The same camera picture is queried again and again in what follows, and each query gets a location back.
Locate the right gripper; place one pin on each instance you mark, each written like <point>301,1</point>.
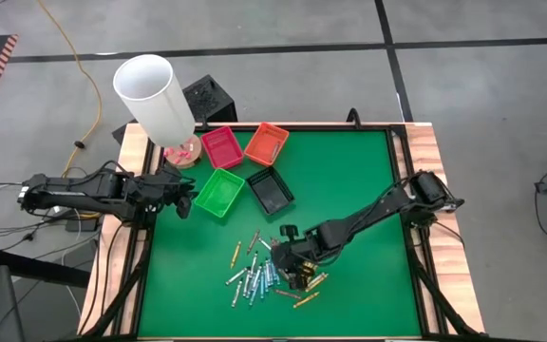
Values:
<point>292,254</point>

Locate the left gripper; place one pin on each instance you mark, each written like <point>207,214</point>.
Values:
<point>169,184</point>

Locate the yellow crayon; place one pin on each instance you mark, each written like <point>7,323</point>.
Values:
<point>306,300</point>
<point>235,254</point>
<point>320,279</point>
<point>315,285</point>

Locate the red crayon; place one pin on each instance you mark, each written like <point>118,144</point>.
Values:
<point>253,242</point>
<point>288,294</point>

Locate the green plastic basket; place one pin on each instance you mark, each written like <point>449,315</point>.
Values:
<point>219,192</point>

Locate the red plastic basket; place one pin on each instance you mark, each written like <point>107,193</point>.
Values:
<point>221,148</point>

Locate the black crayon white wrapper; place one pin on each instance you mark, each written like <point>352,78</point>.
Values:
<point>267,273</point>
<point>253,262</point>
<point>265,243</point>
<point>236,297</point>
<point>236,277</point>

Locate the orange plastic basket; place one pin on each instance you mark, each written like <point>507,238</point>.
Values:
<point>261,142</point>

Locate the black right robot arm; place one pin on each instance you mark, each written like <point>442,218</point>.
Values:
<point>373,214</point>

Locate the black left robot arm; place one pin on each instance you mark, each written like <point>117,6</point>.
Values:
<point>88,192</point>

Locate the green table mat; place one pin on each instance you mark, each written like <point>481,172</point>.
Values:
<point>349,285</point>

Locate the black plastic basket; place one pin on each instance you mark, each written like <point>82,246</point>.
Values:
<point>271,192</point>

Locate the black perforated box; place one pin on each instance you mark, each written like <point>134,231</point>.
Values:
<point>207,100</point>

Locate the white shade table lamp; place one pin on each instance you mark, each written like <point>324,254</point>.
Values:
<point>155,100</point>

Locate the black power adapter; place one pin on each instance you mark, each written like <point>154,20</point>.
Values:
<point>81,224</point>

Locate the black floor beam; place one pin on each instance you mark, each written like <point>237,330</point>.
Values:
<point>41,268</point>

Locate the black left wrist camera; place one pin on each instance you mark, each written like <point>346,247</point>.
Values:
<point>184,208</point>

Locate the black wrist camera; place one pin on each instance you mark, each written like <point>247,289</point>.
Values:
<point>290,232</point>
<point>184,208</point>

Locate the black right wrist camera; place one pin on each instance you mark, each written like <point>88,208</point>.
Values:
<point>290,232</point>

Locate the black aluminium table frame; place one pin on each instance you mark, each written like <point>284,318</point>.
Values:
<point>326,127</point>

